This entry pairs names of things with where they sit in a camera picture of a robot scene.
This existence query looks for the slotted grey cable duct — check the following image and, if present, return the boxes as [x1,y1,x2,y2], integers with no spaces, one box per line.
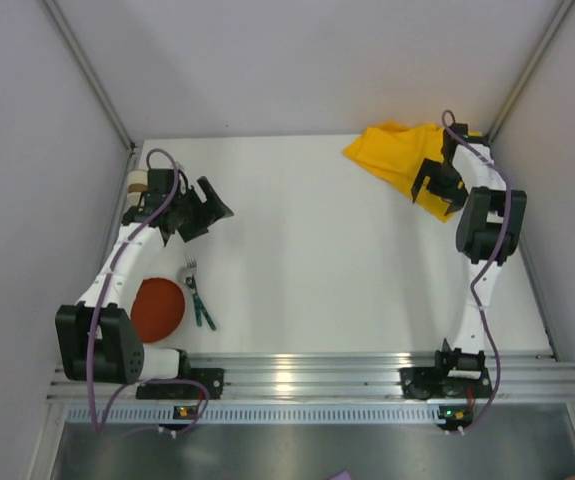
[65,403,474,425]

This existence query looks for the yellow printed cloth mat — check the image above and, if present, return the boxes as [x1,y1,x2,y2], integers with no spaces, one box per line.
[343,121,456,222]

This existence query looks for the fork with green handle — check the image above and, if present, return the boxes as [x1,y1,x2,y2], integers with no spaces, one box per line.
[185,255,204,327]

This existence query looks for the spoon with green handle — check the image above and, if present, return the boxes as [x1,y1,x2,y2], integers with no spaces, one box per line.
[185,275,217,331]

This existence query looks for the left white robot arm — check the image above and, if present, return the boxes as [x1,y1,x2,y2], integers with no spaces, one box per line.
[55,168,233,384]

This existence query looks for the white paper cup brown sleeve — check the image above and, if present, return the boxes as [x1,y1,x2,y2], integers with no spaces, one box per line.
[126,169,148,207]

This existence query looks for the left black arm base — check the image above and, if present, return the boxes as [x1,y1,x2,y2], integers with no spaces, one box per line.
[136,368,225,400]

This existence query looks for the red round plate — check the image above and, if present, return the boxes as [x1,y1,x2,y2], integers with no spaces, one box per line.
[130,278,186,344]

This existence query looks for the aluminium mounting rail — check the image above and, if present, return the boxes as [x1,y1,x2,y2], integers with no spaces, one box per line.
[45,351,575,402]

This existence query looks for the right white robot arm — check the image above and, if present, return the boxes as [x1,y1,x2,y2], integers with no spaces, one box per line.
[410,125,527,379]

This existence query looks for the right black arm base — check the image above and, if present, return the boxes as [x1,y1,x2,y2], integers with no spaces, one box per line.
[399,339,492,401]

